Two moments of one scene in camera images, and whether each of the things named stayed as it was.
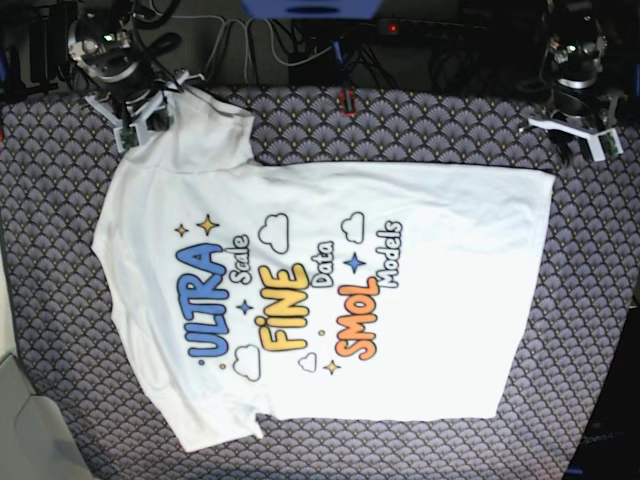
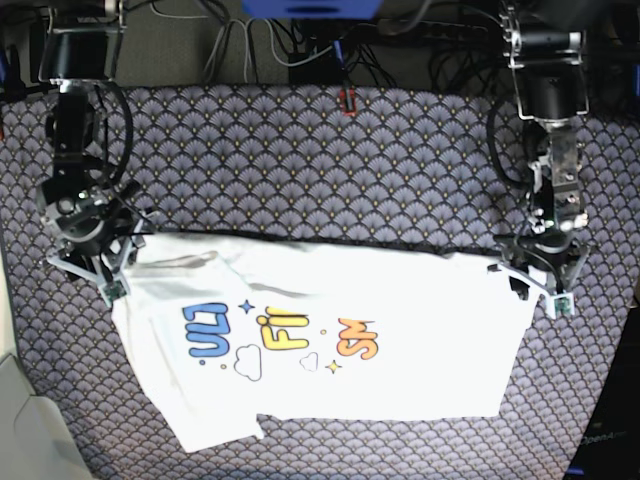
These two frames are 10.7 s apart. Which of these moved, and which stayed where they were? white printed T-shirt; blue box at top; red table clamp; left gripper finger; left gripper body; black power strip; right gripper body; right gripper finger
Moved: left gripper finger; right gripper finger; right gripper body; left gripper body; white printed T-shirt
Stayed: black power strip; blue box at top; red table clamp
